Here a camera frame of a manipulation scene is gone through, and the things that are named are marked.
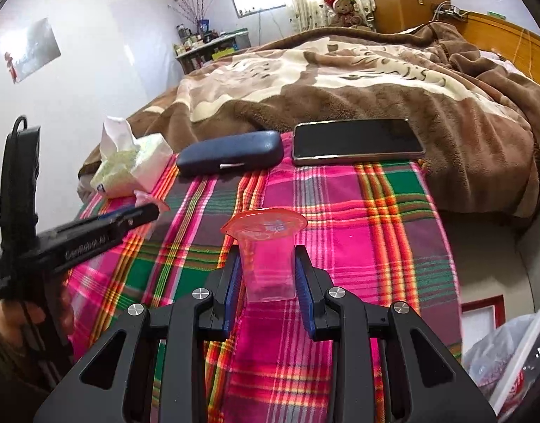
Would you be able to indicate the cluttered side shelf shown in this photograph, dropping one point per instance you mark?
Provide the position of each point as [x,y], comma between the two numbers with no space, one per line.
[221,46]

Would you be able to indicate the brown beige blanket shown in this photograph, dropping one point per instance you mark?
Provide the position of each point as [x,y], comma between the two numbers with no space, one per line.
[340,92]

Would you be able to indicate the row of small bottles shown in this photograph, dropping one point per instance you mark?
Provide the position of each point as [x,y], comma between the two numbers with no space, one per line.
[186,44]

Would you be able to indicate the silver wall poster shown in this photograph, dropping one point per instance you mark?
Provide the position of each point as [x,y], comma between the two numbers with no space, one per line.
[32,50]

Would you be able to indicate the brown teddy bear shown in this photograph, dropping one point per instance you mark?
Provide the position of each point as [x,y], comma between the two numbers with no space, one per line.
[342,9]

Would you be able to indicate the white round trash bin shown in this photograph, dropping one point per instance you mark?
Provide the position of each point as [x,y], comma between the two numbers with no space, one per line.
[516,361]

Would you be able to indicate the wooden bed headboard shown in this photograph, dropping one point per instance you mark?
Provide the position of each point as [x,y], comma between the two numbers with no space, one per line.
[508,37]

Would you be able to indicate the soft tissue pack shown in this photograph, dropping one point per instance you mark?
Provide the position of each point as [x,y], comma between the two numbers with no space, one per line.
[129,167]

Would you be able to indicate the dark blue glasses case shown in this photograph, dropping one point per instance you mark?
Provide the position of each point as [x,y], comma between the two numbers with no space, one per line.
[230,152]

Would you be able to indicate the pink plastic wrapper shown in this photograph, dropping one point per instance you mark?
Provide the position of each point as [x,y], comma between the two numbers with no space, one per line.
[149,196]

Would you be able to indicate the person's left hand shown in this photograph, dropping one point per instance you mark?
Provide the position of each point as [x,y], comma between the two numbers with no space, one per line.
[10,321]

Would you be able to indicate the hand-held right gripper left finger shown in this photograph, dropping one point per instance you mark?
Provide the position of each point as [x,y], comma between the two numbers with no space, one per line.
[231,293]

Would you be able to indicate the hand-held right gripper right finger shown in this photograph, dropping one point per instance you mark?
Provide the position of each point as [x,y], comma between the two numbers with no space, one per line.
[303,293]

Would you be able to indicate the vase with twigs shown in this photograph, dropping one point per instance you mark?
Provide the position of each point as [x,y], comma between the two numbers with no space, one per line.
[203,24]

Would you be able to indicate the black smartphone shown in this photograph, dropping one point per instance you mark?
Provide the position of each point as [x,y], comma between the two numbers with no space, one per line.
[358,141]

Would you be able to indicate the white power strip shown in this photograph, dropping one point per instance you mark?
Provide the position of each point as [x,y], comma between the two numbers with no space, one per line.
[450,11]

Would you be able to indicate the red-edged white box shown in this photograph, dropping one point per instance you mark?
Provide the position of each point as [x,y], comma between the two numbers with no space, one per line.
[481,326]

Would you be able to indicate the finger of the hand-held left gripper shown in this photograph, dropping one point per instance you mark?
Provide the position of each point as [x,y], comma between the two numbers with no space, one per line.
[133,222]
[116,213]

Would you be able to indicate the plaid bed sheet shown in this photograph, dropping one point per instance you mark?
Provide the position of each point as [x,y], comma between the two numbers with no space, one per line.
[362,229]

